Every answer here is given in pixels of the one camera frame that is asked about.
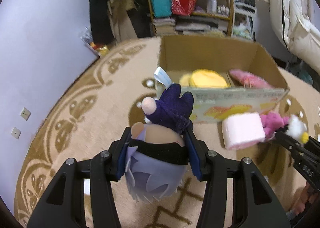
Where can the stack of books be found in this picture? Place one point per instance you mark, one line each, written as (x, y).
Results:
(163, 26)

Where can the teal cloth bundle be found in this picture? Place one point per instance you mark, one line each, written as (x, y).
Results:
(302, 72)

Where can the printed cardboard box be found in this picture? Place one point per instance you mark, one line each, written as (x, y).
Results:
(212, 52)

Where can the tall white bottle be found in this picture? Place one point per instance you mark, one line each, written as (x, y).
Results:
(209, 2)

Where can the white trolley cart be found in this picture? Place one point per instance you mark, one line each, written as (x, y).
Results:
(243, 8)

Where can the purple plush doll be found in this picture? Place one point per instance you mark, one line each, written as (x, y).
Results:
(160, 140)

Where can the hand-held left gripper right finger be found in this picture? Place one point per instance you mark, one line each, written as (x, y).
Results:
(193, 152)

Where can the beige patterned rug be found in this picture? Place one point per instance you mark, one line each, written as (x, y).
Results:
(87, 130)

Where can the blue cloth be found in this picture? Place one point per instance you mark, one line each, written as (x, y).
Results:
(291, 216)

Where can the white covered chair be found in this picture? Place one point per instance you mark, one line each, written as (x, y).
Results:
(300, 17)

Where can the white fluffy plush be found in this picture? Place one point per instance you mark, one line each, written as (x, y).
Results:
(296, 127)

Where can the person's right hand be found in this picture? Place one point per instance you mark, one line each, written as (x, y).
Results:
(303, 198)

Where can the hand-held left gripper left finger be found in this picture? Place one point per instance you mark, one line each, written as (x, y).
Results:
(121, 157)

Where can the yellow dog plush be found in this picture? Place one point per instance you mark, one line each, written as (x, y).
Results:
(205, 79)

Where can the pile of papers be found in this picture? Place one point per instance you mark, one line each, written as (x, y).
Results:
(197, 26)

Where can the magenta plush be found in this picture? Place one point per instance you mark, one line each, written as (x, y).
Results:
(272, 120)

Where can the black coat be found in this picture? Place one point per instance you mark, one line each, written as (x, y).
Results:
(98, 17)

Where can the white wall socket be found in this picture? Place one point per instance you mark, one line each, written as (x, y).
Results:
(25, 114)
(15, 132)

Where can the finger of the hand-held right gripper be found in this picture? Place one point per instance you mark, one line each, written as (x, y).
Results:
(283, 136)
(313, 142)

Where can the bag with yellow things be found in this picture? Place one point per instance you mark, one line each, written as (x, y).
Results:
(96, 45)

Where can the beige coat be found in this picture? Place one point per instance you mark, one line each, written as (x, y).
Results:
(125, 22)

